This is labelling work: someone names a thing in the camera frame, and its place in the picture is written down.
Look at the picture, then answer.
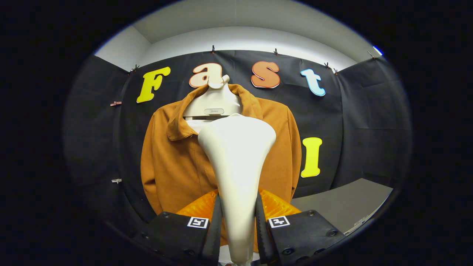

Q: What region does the orange button shirt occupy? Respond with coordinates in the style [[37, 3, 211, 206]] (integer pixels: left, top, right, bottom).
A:
[[140, 83, 302, 252]]

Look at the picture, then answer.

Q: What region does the black backdrop cloth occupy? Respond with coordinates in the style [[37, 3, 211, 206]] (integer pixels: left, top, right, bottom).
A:
[[64, 50, 412, 237]]

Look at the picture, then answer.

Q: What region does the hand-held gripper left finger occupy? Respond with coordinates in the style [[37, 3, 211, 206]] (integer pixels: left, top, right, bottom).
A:
[[133, 189, 224, 266]]

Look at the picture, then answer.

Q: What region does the row of black clips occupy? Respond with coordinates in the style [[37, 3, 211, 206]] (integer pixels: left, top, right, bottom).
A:
[[129, 45, 375, 74]]

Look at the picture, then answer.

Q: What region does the white plastic garment hanger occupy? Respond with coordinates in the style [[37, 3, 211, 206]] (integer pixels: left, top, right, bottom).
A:
[[183, 74, 242, 119]]

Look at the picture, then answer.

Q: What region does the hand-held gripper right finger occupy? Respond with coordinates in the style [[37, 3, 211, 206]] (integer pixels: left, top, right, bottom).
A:
[[255, 188, 347, 265]]

